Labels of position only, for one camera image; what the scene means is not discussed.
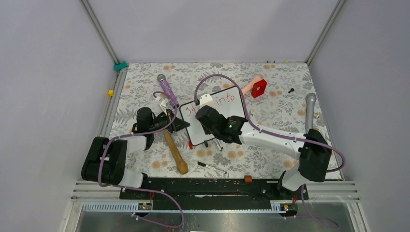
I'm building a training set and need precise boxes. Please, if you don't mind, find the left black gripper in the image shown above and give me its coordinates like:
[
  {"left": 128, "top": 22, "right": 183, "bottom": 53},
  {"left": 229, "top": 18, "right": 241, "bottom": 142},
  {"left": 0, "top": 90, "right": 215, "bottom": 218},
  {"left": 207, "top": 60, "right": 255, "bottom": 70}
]
[{"left": 148, "top": 108, "right": 189, "bottom": 133}]

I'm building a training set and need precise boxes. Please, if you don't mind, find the white whiteboard black frame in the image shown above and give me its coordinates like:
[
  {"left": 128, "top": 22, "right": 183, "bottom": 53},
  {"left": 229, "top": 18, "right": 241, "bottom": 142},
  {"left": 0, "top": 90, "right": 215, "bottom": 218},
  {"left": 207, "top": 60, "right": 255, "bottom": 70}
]
[{"left": 179, "top": 87, "right": 245, "bottom": 146}]

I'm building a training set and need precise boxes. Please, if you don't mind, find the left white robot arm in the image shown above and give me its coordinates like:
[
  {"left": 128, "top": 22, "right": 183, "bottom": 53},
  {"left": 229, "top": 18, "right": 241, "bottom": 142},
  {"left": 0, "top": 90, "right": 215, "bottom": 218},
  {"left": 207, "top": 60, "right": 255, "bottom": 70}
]
[{"left": 81, "top": 107, "right": 190, "bottom": 199}]

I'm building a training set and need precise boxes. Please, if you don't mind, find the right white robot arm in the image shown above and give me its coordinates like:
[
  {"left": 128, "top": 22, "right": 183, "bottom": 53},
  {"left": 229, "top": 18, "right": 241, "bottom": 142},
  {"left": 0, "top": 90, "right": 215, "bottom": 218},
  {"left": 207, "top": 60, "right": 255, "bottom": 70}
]
[{"left": 195, "top": 106, "right": 332, "bottom": 199}]

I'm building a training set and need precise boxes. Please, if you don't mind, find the purple glitter microphone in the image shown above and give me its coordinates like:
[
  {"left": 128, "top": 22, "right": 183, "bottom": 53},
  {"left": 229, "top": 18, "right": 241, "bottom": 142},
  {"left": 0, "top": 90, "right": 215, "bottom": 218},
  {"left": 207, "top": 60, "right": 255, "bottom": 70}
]
[{"left": 157, "top": 74, "right": 179, "bottom": 108}]

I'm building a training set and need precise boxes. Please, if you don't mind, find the green capped marker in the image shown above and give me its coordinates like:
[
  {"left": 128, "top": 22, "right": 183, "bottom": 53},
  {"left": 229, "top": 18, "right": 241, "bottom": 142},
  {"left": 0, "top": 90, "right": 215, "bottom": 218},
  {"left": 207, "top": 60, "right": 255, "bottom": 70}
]
[{"left": 214, "top": 138, "right": 223, "bottom": 151}]

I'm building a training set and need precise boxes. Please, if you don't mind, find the black capped marker front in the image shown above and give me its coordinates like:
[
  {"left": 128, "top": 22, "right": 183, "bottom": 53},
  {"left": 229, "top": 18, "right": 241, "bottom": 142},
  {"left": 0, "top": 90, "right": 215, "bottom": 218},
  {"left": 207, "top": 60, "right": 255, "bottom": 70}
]
[{"left": 197, "top": 161, "right": 227, "bottom": 174}]

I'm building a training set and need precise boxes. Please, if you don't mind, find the pink toy microphone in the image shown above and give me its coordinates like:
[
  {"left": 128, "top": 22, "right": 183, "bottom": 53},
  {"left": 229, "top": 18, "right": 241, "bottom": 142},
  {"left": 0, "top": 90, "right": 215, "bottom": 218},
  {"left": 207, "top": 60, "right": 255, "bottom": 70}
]
[{"left": 242, "top": 74, "right": 264, "bottom": 95}]

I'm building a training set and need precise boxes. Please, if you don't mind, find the red square block with hole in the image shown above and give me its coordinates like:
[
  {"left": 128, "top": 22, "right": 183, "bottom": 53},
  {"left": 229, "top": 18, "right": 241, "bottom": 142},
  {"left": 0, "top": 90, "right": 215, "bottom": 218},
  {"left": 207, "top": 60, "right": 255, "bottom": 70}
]
[{"left": 251, "top": 79, "right": 267, "bottom": 98}]

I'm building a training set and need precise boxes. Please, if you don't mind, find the small brown wooden cube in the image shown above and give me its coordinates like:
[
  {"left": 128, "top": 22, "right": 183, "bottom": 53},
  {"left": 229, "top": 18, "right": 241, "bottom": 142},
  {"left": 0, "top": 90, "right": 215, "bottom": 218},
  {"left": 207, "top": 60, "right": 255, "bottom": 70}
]
[{"left": 244, "top": 175, "right": 253, "bottom": 183}]

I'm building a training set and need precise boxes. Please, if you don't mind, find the teal corner clip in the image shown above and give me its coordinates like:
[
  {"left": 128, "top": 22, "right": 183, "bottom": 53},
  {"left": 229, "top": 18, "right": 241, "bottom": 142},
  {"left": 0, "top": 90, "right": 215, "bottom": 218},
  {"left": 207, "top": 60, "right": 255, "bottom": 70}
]
[{"left": 114, "top": 61, "right": 128, "bottom": 72}]

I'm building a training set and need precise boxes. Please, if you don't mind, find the silver grey microphone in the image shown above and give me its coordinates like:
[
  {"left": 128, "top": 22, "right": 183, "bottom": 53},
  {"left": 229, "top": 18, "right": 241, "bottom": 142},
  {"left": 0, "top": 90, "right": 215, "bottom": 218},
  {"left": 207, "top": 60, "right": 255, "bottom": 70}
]
[{"left": 305, "top": 93, "right": 317, "bottom": 132}]

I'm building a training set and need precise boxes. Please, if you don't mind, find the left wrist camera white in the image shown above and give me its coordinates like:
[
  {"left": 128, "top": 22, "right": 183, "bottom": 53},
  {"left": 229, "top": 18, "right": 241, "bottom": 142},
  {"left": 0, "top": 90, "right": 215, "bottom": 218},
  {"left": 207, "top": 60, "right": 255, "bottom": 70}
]
[{"left": 159, "top": 98, "right": 170, "bottom": 113}]

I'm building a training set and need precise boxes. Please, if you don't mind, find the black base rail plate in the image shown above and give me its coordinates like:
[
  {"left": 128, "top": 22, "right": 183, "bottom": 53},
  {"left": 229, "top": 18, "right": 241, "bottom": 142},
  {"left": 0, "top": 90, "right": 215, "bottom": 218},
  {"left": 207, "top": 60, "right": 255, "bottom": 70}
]
[{"left": 119, "top": 177, "right": 309, "bottom": 210}]

